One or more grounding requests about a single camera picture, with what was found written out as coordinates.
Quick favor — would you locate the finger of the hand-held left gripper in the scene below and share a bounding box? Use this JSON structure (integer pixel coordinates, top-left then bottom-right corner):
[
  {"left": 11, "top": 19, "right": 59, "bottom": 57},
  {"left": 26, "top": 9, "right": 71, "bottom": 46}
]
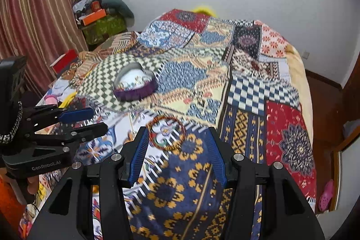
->
[
  {"left": 25, "top": 104, "right": 95, "bottom": 134},
  {"left": 26, "top": 122, "right": 109, "bottom": 152}
]

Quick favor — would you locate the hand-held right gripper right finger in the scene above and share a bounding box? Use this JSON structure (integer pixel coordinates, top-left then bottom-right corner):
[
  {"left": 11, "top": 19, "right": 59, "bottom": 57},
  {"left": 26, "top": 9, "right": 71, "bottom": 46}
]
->
[{"left": 207, "top": 127, "right": 327, "bottom": 240}]

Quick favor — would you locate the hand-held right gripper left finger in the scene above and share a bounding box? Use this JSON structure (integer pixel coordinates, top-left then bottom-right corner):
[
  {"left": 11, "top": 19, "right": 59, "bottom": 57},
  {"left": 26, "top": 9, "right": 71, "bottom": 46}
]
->
[{"left": 28, "top": 126, "right": 151, "bottom": 240}]

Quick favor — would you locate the silver metal chain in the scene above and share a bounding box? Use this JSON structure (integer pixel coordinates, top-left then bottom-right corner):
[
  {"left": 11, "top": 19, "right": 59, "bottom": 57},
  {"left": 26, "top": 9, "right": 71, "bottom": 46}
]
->
[{"left": 0, "top": 101, "right": 23, "bottom": 145}]

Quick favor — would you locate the red beaded bracelet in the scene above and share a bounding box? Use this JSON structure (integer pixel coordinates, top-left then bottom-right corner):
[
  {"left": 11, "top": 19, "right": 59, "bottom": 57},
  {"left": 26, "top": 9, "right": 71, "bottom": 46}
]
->
[{"left": 146, "top": 115, "right": 187, "bottom": 151}]

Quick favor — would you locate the heart-shaped purple box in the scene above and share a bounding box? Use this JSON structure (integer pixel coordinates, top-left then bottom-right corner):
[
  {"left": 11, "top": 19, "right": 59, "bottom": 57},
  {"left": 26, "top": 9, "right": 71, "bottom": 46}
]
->
[{"left": 112, "top": 62, "right": 157, "bottom": 102}]

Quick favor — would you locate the person's left hand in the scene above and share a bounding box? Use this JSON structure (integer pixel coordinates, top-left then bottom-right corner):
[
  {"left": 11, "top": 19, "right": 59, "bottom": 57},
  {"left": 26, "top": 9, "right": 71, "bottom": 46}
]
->
[{"left": 28, "top": 174, "right": 41, "bottom": 194}]

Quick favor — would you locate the red box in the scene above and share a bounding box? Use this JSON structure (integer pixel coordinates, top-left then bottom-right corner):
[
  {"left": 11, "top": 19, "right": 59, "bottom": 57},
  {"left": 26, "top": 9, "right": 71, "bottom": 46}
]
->
[{"left": 51, "top": 49, "right": 79, "bottom": 74}]

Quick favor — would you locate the patchwork printed blanket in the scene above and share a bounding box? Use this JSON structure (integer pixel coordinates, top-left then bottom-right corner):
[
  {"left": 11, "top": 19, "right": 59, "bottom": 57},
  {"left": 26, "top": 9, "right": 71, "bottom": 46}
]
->
[{"left": 20, "top": 8, "right": 318, "bottom": 240}]

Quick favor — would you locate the striped orange cloth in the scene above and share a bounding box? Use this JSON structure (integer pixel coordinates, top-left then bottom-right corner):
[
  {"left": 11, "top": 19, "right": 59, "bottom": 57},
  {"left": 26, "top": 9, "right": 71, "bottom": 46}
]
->
[{"left": 67, "top": 31, "right": 141, "bottom": 80}]

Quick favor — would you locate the green patterned cloth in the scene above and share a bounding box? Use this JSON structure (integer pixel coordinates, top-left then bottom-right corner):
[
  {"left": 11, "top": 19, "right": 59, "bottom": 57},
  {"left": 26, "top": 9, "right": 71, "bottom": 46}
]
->
[{"left": 81, "top": 15, "right": 127, "bottom": 45}]

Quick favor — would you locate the long orange box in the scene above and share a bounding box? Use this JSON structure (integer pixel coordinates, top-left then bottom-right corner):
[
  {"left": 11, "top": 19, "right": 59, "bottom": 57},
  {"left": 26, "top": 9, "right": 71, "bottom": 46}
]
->
[{"left": 79, "top": 9, "right": 107, "bottom": 26}]

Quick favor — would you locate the beige bed sheet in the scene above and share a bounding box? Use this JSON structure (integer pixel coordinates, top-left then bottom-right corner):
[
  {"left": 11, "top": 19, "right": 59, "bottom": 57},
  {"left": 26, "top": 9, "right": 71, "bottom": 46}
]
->
[{"left": 285, "top": 45, "right": 315, "bottom": 150}]

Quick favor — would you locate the pile of clothes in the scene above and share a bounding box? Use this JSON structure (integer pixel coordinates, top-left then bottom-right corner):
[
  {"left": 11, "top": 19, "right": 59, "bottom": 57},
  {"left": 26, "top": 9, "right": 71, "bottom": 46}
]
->
[{"left": 72, "top": 0, "right": 106, "bottom": 18}]

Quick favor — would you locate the pink rubber shoe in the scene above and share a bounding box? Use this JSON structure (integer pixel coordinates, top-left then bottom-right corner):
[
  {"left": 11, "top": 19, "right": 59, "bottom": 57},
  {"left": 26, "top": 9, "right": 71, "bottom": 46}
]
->
[{"left": 318, "top": 179, "right": 335, "bottom": 212}]

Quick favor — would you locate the striped brown curtain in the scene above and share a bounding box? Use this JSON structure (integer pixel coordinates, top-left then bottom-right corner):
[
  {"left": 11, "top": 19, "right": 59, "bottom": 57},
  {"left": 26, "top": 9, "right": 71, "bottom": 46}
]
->
[{"left": 0, "top": 0, "right": 89, "bottom": 89}]

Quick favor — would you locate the white wardrobe sliding door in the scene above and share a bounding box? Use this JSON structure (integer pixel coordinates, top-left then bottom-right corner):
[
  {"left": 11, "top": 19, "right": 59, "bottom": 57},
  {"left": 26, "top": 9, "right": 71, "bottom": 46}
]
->
[{"left": 331, "top": 119, "right": 360, "bottom": 212}]

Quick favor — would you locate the yellow object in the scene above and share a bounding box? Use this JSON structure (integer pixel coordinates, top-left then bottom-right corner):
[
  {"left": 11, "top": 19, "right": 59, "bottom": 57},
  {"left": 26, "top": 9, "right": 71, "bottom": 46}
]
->
[{"left": 193, "top": 5, "right": 217, "bottom": 17}]

